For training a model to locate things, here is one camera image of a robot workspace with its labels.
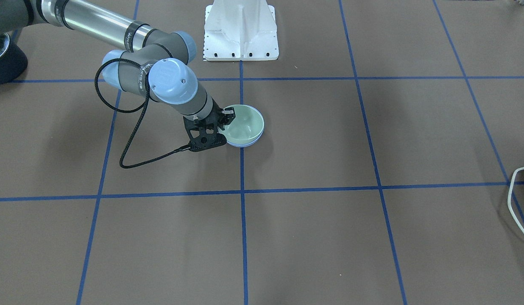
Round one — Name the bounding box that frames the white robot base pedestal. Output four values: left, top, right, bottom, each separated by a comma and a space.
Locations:
203, 0, 279, 61

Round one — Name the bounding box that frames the blue bowl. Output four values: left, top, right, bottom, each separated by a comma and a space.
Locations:
223, 131, 264, 147

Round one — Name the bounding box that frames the green bowl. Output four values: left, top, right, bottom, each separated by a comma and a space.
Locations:
221, 105, 265, 135

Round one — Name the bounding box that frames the white toaster power cable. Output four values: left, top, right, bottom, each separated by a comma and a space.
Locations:
507, 166, 524, 244

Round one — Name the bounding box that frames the dark blue saucepan with lid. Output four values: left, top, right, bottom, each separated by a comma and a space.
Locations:
0, 33, 28, 85

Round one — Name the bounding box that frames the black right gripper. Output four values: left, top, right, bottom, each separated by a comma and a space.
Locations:
183, 106, 236, 131

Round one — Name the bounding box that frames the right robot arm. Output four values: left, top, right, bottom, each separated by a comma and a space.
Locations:
0, 0, 235, 131

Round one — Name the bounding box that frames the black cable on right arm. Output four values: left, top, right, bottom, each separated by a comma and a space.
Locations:
95, 58, 192, 169

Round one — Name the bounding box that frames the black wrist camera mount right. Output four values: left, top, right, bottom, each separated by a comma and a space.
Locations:
184, 120, 227, 152

